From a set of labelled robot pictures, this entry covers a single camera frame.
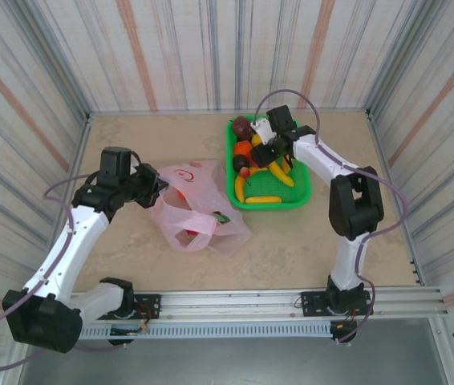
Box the large dark red fake fruit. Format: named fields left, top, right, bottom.
left=231, top=115, right=254, bottom=138

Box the slotted grey cable duct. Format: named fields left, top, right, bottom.
left=78, top=322, right=334, bottom=341

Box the green plastic basket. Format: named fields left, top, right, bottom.
left=225, top=115, right=312, bottom=211

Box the pink plastic bag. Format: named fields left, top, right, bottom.
left=148, top=159, right=252, bottom=257

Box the aluminium frame bar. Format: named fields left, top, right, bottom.
left=64, top=114, right=94, bottom=181
left=365, top=107, right=424, bottom=286

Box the orange fake tangerine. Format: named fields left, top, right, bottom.
left=233, top=139, right=254, bottom=158

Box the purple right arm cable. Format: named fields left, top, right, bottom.
left=253, top=87, right=409, bottom=345

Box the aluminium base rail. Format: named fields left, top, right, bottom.
left=70, top=285, right=451, bottom=322

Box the grey metal panel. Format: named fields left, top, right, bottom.
left=22, top=318, right=448, bottom=385

